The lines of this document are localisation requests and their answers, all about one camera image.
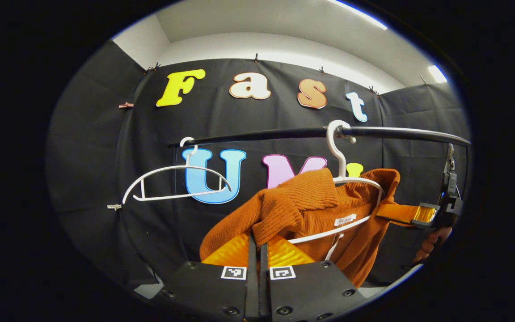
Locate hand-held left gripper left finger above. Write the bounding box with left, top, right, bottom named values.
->
left=161, top=230, right=259, bottom=322

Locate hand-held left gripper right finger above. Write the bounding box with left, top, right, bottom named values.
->
left=260, top=235, right=367, bottom=322

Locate orange button shirt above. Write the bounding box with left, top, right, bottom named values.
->
left=199, top=168, right=401, bottom=288

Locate white clothes hanger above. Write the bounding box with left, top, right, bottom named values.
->
left=122, top=137, right=232, bottom=205
left=288, top=120, right=384, bottom=244

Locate black clothes rack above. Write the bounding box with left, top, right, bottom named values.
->
left=168, top=126, right=472, bottom=148

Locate small ceiling light panel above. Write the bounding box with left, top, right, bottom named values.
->
left=427, top=65, right=448, bottom=84

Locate black backdrop cloth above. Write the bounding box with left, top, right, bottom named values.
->
left=45, top=40, right=472, bottom=291

